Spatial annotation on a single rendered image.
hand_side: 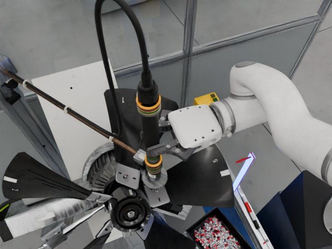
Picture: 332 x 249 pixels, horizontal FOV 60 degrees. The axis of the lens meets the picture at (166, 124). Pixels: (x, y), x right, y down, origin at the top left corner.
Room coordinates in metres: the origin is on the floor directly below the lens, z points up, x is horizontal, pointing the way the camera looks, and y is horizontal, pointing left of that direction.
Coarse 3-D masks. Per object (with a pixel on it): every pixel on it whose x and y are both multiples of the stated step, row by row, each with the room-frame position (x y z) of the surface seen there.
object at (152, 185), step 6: (138, 150) 0.35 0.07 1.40; (138, 156) 0.33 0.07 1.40; (138, 162) 0.32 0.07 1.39; (144, 162) 0.32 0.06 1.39; (144, 168) 0.31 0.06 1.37; (162, 168) 0.33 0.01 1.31; (144, 174) 0.31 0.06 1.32; (162, 174) 0.31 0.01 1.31; (144, 180) 0.30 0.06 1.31; (150, 180) 0.30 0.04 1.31; (162, 180) 0.30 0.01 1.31; (150, 186) 0.28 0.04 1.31; (156, 186) 0.28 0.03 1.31; (162, 186) 0.28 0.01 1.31
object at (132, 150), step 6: (6, 72) 0.62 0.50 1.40; (12, 78) 0.60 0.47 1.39; (42, 96) 0.52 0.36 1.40; (60, 108) 0.48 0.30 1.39; (72, 114) 0.46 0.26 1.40; (90, 126) 0.42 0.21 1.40; (102, 132) 0.40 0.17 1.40; (108, 138) 0.38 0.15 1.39; (114, 138) 0.38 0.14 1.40; (120, 144) 0.36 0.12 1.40; (126, 144) 0.36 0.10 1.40; (126, 150) 0.35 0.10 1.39; (132, 150) 0.35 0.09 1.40
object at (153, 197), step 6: (144, 186) 0.32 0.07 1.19; (150, 192) 0.31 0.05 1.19; (162, 192) 0.31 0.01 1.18; (150, 198) 0.29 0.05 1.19; (156, 198) 0.29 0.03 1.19; (162, 198) 0.29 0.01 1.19; (168, 198) 0.29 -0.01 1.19; (150, 204) 0.27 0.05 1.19; (156, 204) 0.27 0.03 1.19; (162, 204) 0.27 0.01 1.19
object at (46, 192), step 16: (16, 160) 0.31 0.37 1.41; (32, 160) 0.31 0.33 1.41; (16, 176) 0.29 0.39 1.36; (32, 176) 0.29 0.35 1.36; (48, 176) 0.29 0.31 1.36; (16, 192) 0.27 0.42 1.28; (32, 192) 0.28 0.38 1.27; (48, 192) 0.28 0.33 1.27; (64, 192) 0.27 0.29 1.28; (80, 192) 0.27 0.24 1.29
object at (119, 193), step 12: (108, 192) 0.31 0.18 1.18; (120, 192) 0.29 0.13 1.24; (132, 192) 0.28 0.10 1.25; (144, 192) 0.32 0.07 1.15; (108, 204) 0.26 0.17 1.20; (120, 204) 0.25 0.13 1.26; (132, 204) 0.25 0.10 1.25; (144, 204) 0.25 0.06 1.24; (120, 216) 0.22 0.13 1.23; (144, 216) 0.23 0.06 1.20; (120, 228) 0.19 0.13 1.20; (132, 228) 0.20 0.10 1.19
